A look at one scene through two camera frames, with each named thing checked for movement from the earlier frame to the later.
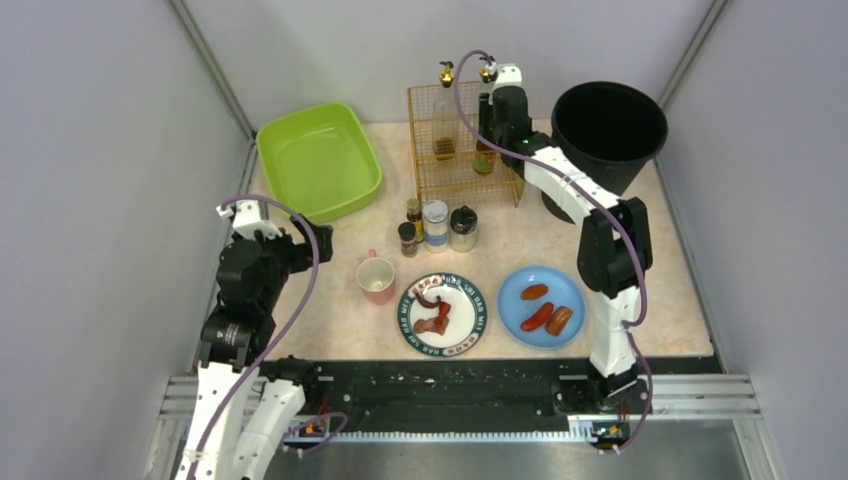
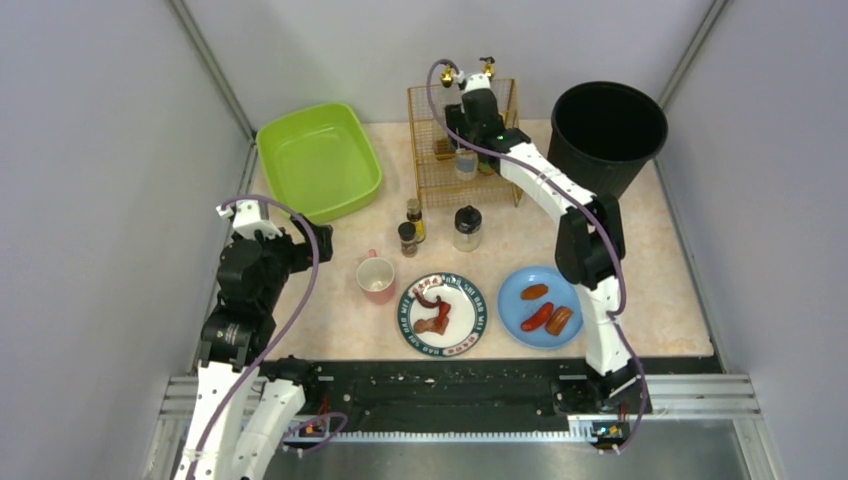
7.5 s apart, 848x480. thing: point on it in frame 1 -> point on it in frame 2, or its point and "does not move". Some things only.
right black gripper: x=487 y=110 -> x=456 y=118
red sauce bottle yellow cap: x=484 y=158 does not move
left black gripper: x=308 y=240 does not move
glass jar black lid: x=463 y=230 does not move
